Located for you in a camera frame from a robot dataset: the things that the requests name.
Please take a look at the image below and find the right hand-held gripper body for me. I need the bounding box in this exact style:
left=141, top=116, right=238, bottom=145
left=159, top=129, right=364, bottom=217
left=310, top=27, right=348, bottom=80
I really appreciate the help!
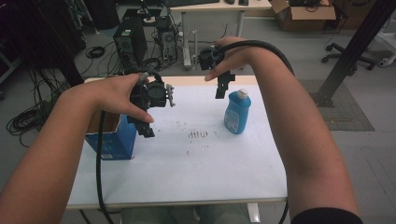
left=197, top=46, right=226, bottom=72

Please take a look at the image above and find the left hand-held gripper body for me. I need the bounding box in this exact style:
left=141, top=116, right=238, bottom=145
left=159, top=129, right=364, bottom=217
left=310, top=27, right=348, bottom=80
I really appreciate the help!
left=129, top=72, right=177, bottom=110

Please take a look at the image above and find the blue bottle with white cap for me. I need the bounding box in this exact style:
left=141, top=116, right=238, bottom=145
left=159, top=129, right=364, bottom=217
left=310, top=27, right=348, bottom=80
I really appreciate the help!
left=223, top=88, right=252, bottom=135

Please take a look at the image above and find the blue cardboard box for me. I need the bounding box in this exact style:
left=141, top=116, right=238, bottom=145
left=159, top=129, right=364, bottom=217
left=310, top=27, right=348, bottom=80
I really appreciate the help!
left=84, top=110, right=138, bottom=161

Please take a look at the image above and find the person's right hand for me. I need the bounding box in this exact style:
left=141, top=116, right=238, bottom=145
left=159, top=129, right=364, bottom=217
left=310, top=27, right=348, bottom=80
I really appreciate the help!
left=204, top=36, right=260, bottom=82

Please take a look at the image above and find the person's left hand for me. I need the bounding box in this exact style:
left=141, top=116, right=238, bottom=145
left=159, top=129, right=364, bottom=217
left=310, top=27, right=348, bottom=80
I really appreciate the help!
left=60, top=73, right=155, bottom=124

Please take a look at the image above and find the small grey computer tower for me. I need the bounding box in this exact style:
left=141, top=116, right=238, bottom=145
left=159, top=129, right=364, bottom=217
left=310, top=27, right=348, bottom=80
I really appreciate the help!
left=156, top=17, right=178, bottom=63

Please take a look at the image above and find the wooden desk with white legs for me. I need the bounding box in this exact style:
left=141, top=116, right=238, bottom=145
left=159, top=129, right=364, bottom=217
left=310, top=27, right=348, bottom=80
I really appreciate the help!
left=169, top=0, right=274, bottom=71

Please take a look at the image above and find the large black computer tower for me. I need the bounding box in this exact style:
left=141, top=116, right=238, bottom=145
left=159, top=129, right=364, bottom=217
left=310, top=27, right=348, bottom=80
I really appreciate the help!
left=112, top=16, right=149, bottom=71

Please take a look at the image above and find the black keyboard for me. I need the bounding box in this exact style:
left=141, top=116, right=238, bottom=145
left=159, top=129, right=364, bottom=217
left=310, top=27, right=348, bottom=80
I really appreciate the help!
left=163, top=0, right=220, bottom=8

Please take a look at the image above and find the white table mat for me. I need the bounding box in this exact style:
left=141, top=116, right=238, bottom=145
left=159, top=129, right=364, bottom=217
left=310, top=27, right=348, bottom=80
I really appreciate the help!
left=66, top=84, right=289, bottom=208

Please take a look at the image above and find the brown cardboard box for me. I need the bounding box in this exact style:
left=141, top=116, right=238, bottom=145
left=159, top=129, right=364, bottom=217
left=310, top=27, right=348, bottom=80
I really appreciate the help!
left=269, top=0, right=338, bottom=33

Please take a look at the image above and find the grey floor mat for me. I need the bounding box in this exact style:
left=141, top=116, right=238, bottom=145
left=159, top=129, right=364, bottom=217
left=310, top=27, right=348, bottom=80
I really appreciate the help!
left=292, top=78, right=375, bottom=132

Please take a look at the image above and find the black office chair base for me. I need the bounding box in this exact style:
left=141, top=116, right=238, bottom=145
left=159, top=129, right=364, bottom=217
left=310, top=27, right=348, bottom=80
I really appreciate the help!
left=321, top=42, right=378, bottom=73

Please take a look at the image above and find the white table leg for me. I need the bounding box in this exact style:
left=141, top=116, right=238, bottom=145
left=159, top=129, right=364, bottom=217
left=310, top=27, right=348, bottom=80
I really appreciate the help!
left=247, top=203, right=262, bottom=224

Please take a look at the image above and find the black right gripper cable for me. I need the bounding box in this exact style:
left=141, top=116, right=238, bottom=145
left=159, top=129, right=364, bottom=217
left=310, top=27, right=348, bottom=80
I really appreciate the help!
left=216, top=39, right=295, bottom=224

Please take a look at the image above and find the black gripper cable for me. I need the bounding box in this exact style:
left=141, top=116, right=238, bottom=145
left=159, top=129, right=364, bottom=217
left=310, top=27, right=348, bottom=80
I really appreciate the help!
left=216, top=39, right=295, bottom=224
left=94, top=110, right=117, bottom=224

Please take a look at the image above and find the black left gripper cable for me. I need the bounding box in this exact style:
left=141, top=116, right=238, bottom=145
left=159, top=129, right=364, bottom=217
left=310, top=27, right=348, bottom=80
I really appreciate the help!
left=94, top=110, right=117, bottom=224

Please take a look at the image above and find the coiled black cable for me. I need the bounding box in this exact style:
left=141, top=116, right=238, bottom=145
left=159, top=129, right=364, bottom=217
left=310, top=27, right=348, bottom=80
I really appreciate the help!
left=85, top=45, right=106, bottom=60

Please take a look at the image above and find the bundle of black floor cables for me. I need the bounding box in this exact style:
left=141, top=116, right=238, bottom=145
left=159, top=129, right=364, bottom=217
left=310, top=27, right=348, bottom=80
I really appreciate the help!
left=6, top=69, right=68, bottom=147

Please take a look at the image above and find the black metal post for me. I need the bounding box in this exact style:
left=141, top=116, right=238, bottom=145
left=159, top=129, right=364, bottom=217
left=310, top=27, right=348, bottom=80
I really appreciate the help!
left=309, top=0, right=396, bottom=108

